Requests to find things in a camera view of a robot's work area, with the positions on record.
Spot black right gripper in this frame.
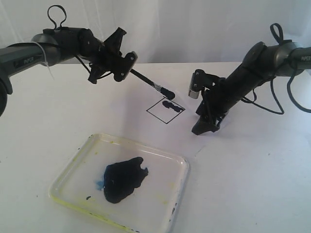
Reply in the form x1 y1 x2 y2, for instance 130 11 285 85
191 77 241 135

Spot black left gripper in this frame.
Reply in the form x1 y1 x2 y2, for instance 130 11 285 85
88 27 127 84

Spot black paintbrush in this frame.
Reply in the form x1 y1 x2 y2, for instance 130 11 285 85
130 69 175 100

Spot white paper with square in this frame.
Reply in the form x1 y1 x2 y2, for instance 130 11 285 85
112 83 223 156

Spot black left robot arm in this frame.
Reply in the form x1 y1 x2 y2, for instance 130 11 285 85
0 27 133 112

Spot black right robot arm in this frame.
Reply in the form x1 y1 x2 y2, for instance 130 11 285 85
188 40 311 135

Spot clear plastic paint tray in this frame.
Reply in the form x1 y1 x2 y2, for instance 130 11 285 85
49 134 189 233

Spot dark blue paint blob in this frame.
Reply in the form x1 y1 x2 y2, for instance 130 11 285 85
103 157 149 204

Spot white backdrop curtain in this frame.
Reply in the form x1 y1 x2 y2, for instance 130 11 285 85
0 0 311 63

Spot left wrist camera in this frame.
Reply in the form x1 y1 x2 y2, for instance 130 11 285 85
111 51 138 82

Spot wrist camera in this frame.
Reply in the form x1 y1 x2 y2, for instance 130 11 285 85
188 69 219 99
111 51 138 82

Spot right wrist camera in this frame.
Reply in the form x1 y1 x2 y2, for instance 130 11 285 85
188 69 219 99

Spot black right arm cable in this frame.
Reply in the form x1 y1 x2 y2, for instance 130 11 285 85
242 23 311 115

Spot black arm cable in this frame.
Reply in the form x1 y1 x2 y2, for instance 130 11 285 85
242 23 311 115
47 4 67 31

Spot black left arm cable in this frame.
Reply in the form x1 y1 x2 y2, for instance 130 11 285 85
47 4 67 31

